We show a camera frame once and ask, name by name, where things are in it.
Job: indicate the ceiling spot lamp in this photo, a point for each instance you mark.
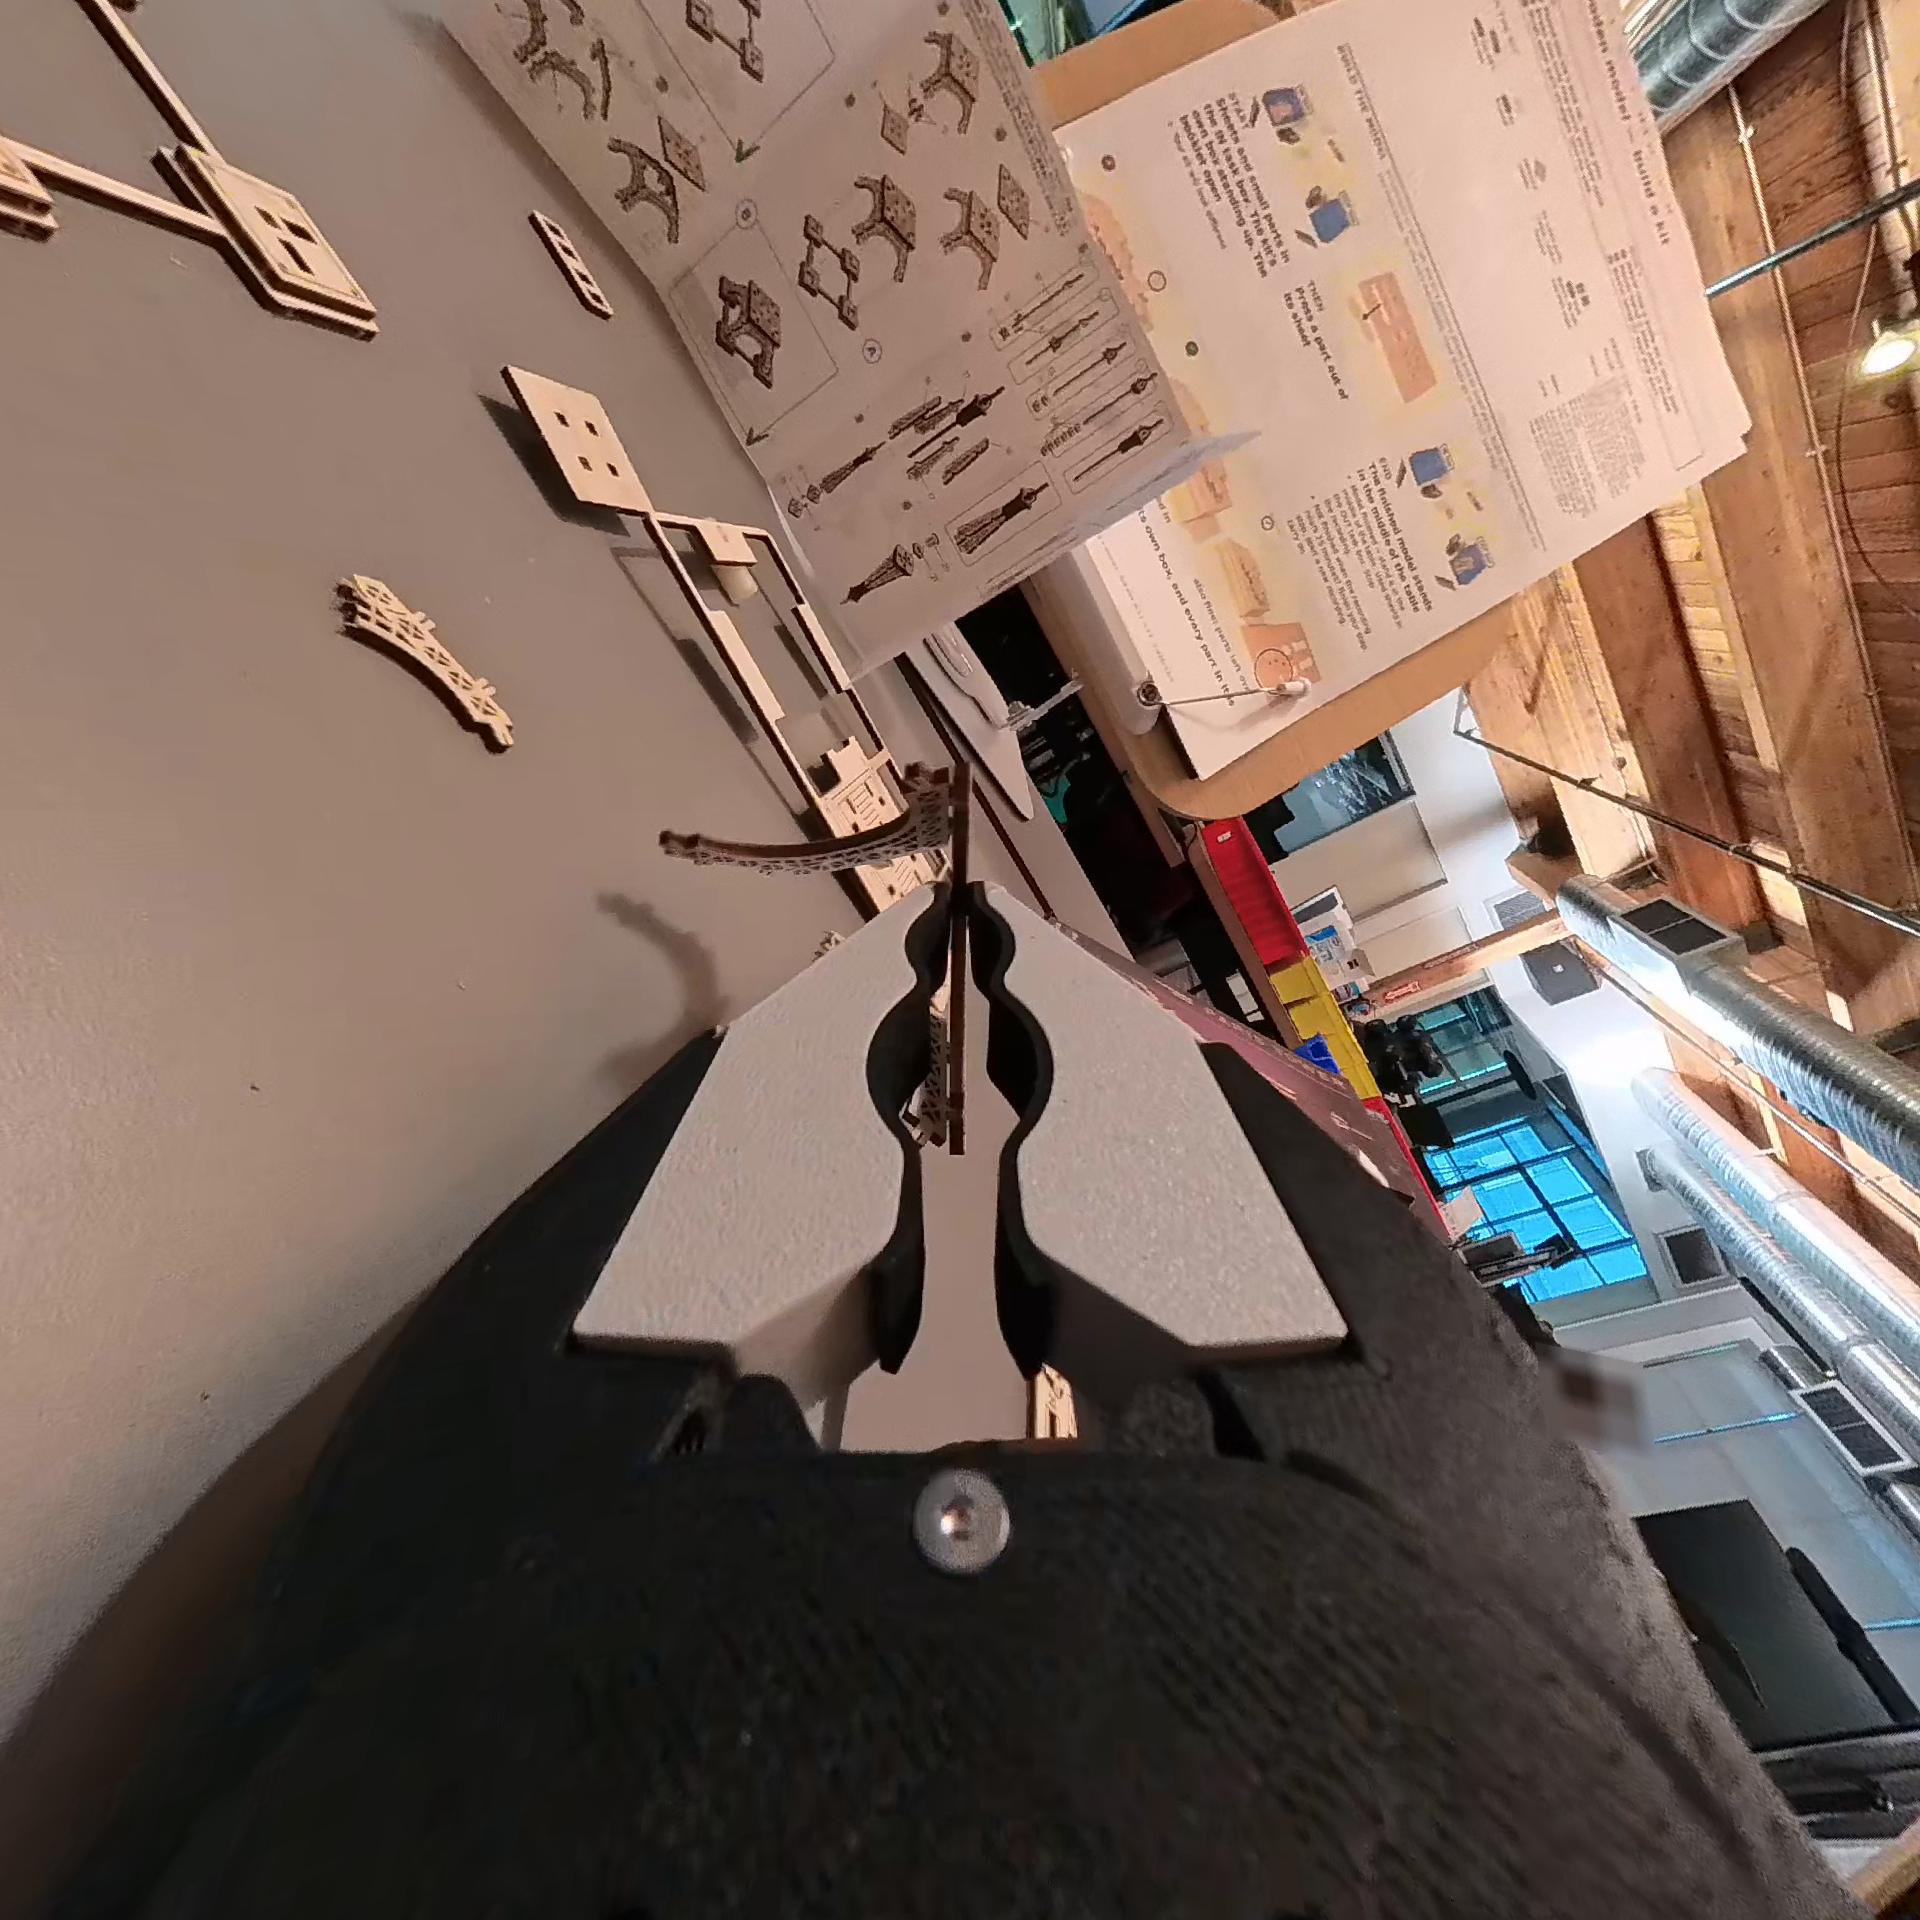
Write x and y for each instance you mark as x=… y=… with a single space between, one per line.
x=1887 y=353

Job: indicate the white document stand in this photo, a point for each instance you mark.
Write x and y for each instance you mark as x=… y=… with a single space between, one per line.
x=1094 y=632

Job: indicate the yellow plastic bin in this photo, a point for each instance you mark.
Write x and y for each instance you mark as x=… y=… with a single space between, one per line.
x=1319 y=1020

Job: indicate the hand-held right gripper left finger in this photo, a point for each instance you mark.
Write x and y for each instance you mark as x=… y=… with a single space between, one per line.
x=751 y=1189

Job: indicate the folded assembly instruction booklet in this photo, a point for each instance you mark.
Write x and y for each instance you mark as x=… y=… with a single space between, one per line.
x=899 y=302

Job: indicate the wooden plate with four holes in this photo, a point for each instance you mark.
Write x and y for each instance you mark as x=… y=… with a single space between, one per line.
x=577 y=441

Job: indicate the purple tower model box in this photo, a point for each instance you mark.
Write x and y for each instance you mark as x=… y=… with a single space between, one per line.
x=1246 y=1038

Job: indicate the red plastic bin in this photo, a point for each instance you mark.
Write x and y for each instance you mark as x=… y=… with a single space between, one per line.
x=1246 y=895

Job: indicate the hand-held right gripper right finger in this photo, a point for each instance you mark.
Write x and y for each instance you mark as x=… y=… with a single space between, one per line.
x=1169 y=1189

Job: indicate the wooden sheet frame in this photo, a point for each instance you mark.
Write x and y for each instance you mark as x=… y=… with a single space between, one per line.
x=784 y=692

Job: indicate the grey desk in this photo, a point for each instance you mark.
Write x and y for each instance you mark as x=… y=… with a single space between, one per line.
x=226 y=1050

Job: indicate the square wooden base frame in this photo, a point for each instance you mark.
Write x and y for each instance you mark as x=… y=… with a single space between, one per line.
x=287 y=247

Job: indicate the small curved wooden piece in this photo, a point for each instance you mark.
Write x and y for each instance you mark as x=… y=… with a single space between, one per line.
x=429 y=658

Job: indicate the wooden lattice arch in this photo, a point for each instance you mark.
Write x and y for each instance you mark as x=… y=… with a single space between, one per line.
x=811 y=857

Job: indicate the small white plastic cap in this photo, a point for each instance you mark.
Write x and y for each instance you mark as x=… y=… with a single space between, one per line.
x=738 y=584

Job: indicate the silver ventilation duct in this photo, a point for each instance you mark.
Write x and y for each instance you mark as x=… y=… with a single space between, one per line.
x=1786 y=1276
x=1727 y=52
x=1772 y=1038

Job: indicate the brown cardboard board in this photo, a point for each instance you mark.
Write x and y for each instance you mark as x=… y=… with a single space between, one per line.
x=1319 y=751

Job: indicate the small wooden lattice piece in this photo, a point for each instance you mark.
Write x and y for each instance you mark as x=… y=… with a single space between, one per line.
x=1052 y=1407

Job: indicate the slotted wooden plate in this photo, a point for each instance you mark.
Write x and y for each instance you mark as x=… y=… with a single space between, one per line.
x=570 y=263

